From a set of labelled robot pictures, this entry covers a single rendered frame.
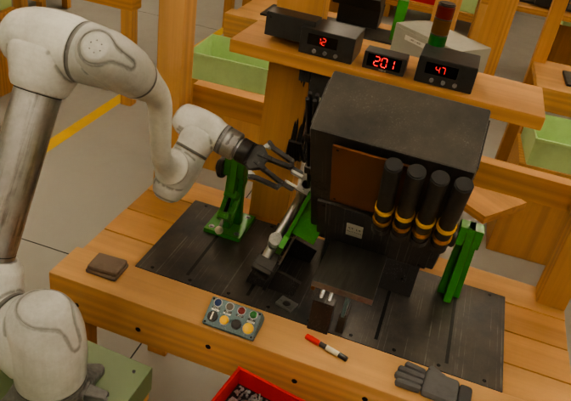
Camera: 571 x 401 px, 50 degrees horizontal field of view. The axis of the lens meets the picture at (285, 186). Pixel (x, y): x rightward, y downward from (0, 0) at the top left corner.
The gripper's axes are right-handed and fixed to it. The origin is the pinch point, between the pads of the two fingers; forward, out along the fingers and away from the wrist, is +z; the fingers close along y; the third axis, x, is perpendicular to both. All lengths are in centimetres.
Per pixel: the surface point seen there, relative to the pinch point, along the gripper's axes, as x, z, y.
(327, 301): -5.2, 23.6, -26.0
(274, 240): -0.6, 2.5, -18.6
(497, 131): 337, 111, 205
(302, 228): -4.7, 7.7, -12.2
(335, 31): -15.2, -11.8, 39.7
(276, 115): 14.8, -18.0, 19.1
